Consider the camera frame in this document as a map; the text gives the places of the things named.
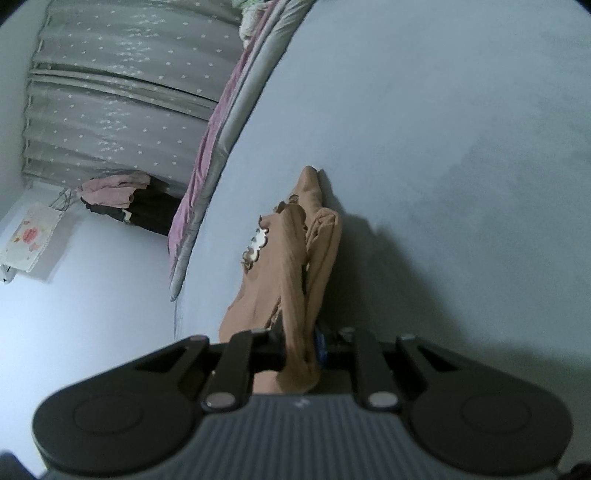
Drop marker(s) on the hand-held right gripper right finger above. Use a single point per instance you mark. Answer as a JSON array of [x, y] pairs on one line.
[[322, 347]]

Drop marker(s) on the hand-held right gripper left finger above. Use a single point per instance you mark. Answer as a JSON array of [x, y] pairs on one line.
[[265, 355]]

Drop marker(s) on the brown sweater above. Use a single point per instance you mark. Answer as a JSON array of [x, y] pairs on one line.
[[286, 258]]

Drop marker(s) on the pink and grey quilt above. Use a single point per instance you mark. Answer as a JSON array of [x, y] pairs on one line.
[[203, 184]]

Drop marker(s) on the pink hanging garment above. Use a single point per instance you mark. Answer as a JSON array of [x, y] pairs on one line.
[[111, 194]]

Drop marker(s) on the grey star-print curtain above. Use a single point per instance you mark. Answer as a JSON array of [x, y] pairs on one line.
[[115, 92]]

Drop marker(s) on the cream plush toy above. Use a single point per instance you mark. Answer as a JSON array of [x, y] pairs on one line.
[[251, 23]]

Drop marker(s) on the white printed wall hanging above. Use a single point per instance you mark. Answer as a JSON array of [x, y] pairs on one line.
[[27, 240]]

